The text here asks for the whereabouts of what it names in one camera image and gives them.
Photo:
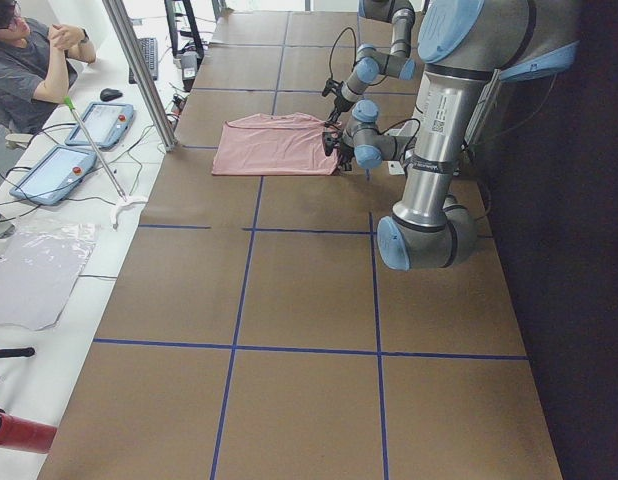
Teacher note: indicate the blue teach pendant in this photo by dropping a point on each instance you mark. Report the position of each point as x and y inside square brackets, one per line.
[54, 176]
[108, 122]

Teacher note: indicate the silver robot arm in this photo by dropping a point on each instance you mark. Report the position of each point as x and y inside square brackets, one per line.
[463, 45]
[369, 62]

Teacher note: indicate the clear plastic bag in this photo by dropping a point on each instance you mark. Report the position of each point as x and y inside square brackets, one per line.
[39, 268]

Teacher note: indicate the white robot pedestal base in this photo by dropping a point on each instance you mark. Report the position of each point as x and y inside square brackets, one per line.
[402, 143]

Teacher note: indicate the red cylinder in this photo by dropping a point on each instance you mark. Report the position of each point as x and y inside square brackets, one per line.
[25, 435]

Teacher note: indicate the black computer mouse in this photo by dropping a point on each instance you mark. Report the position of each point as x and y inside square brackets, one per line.
[109, 94]

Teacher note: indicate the black keyboard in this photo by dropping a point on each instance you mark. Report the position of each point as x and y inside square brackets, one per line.
[149, 50]

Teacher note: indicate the aluminium frame post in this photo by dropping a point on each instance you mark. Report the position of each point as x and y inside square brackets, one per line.
[125, 33]

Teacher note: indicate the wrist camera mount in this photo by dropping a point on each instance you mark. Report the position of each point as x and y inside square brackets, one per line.
[330, 141]
[331, 87]

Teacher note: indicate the black stand leg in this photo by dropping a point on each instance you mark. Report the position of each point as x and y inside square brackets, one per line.
[26, 352]

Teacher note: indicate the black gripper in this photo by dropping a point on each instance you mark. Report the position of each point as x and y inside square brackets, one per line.
[337, 105]
[345, 151]

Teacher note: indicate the metal rod green tip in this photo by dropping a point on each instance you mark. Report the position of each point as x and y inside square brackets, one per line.
[68, 102]

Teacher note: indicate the seated person grey shirt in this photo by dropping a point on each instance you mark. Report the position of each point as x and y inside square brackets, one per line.
[35, 73]

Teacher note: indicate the far blue teach pendant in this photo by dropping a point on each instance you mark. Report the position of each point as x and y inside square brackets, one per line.
[108, 122]

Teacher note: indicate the pink Snoopy t-shirt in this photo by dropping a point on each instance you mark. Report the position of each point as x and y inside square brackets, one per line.
[266, 145]

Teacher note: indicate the white hook tool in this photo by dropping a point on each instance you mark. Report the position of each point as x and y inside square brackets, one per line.
[122, 204]

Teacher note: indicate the near blue teach pendant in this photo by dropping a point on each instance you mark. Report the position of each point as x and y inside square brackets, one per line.
[54, 176]

